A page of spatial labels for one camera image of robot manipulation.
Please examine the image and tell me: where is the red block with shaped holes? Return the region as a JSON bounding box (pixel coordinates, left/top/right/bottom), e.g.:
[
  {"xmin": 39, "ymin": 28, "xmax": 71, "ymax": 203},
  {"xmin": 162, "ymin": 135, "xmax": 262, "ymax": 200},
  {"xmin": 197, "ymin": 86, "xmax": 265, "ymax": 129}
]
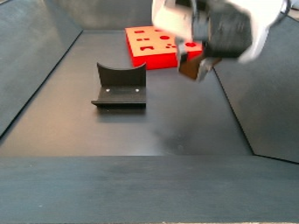
[{"xmin": 124, "ymin": 25, "xmax": 204, "ymax": 71}]

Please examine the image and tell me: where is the black curved fixture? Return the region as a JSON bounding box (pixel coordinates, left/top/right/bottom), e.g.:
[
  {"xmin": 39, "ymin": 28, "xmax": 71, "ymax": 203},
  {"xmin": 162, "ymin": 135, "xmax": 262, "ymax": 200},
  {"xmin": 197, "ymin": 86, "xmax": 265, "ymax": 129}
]
[{"xmin": 90, "ymin": 64, "xmax": 145, "ymax": 108}]

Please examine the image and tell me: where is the brown three prong object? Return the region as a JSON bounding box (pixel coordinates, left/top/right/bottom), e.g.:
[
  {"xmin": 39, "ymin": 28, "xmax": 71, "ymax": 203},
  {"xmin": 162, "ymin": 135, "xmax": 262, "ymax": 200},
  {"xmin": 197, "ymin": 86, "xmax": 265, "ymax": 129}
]
[{"xmin": 178, "ymin": 54, "xmax": 205, "ymax": 80}]

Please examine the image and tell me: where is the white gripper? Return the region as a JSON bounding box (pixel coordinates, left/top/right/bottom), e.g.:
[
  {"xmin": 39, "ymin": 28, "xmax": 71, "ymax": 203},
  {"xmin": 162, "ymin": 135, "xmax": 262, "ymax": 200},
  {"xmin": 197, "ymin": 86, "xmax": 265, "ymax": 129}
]
[{"xmin": 152, "ymin": 0, "xmax": 285, "ymax": 81}]

